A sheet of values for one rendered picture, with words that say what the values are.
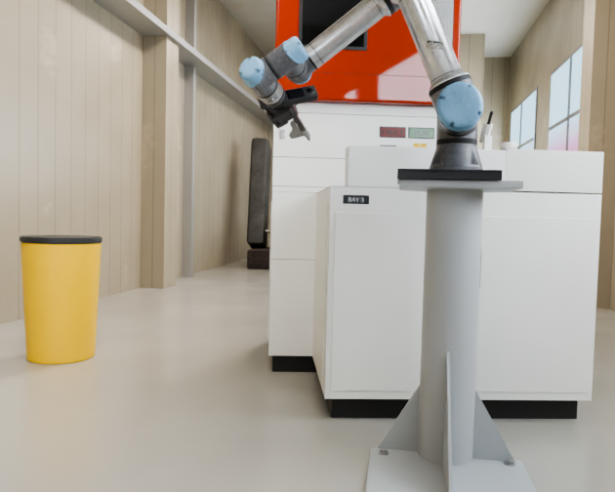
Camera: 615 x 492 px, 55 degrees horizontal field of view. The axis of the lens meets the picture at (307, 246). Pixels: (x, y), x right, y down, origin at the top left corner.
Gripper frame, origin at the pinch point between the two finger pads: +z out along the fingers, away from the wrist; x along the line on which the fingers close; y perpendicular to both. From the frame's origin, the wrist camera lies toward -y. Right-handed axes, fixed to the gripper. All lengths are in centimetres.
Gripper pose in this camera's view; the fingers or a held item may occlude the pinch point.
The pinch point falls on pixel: (305, 121)
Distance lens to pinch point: 199.7
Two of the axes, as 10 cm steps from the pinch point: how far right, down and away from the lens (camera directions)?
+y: -8.7, 4.4, 2.4
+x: 3.2, 8.6, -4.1
